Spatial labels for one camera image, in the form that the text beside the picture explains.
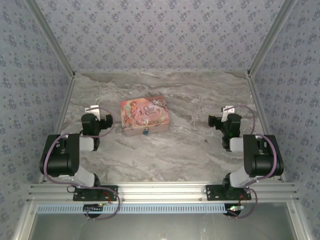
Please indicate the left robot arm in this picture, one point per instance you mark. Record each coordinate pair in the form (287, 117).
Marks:
(60, 160)

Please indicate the aluminium frame post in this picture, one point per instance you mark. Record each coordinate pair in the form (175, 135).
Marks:
(52, 37)
(272, 37)

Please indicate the small controller board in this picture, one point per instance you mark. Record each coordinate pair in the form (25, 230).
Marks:
(235, 208)
(93, 207)

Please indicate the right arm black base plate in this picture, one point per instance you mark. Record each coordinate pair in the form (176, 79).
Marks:
(212, 192)

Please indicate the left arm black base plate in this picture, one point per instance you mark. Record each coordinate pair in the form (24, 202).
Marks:
(111, 191)

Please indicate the small blue padlock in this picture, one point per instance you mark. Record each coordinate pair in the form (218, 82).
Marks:
(145, 130)

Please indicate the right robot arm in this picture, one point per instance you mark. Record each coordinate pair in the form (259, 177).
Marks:
(262, 160)

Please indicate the pink decorated tin box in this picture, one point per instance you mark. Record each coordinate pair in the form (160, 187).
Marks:
(140, 112)

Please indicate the aluminium frame leg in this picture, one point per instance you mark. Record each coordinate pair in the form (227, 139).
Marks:
(25, 222)
(297, 222)

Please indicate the grey metal shelf panel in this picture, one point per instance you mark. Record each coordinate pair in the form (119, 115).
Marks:
(162, 227)

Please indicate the aluminium side rail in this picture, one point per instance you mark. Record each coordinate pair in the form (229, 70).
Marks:
(262, 112)
(59, 125)

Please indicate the aluminium front rail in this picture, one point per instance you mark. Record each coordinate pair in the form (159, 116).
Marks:
(162, 192)

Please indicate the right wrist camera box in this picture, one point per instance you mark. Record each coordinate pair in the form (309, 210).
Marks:
(227, 111)

